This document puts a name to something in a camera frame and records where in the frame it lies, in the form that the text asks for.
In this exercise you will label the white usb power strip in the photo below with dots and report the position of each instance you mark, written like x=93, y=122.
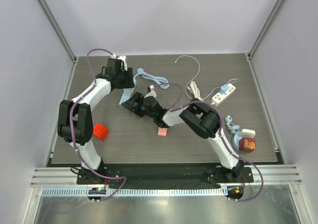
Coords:
x=220, y=98

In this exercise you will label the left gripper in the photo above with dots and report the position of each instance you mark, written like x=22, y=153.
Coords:
x=128, y=83

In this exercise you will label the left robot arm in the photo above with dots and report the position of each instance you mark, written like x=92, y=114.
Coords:
x=75, y=124

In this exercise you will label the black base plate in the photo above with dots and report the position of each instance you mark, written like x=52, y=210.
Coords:
x=174, y=175

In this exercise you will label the blue usb charger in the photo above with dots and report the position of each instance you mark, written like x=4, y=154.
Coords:
x=223, y=89

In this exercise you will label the dark red cube adapter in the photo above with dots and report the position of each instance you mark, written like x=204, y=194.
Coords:
x=247, y=145

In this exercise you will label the red cube socket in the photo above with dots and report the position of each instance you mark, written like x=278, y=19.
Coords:
x=100, y=131

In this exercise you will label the pink plug adapter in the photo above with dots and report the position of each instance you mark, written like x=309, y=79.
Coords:
x=162, y=132

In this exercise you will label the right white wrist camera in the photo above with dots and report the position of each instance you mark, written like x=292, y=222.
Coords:
x=151, y=92

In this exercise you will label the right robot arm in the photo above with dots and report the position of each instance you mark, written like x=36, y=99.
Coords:
x=201, y=117

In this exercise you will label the blue power strip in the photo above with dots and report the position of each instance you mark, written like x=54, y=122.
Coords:
x=126, y=95

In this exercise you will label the slotted cable duct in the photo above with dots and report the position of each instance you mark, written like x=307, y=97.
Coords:
x=99, y=192

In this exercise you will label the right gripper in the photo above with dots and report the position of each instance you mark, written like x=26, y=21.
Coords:
x=138, y=102

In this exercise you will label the round blue socket base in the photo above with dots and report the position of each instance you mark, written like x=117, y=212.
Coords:
x=236, y=139

